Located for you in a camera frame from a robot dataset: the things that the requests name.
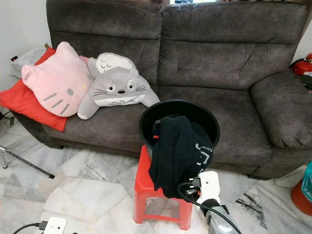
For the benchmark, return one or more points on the black round stool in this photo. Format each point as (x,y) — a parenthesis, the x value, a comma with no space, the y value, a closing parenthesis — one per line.
(306,82)

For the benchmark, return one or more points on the red cushion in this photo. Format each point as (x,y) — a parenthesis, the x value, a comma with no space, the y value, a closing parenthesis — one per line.
(22,102)

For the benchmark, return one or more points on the black plastic bucket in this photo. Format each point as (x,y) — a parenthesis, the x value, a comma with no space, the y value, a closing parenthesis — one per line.
(200,117)

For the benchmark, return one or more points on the red waste bin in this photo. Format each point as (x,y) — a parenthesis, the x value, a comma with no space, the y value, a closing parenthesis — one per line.
(301,207)

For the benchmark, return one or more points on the dark grey sofa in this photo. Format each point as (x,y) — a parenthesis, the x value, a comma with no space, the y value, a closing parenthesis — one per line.
(214,61)

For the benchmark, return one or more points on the red plastic stool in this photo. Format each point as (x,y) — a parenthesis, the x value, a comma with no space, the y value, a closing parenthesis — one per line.
(146,187)

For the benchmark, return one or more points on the white covered side table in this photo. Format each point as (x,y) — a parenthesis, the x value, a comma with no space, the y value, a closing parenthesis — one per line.
(27,58)

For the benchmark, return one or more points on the pink cat face pillow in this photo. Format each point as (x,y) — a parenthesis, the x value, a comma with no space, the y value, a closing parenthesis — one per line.
(56,80)

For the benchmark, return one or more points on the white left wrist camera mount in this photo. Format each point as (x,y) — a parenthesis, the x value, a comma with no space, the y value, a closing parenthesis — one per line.
(54,225)

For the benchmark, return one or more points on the teal bin bag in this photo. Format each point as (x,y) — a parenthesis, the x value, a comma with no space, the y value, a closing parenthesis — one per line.
(307,180)

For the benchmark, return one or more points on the silver clothes rack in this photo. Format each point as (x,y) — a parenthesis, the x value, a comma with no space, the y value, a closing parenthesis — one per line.
(29,163)

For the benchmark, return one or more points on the black garment with white print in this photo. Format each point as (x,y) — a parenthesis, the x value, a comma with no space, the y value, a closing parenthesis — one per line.
(178,156)

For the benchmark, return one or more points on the grey Totoro plush pillow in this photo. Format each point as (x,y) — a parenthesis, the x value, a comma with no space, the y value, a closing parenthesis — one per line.
(117,90)

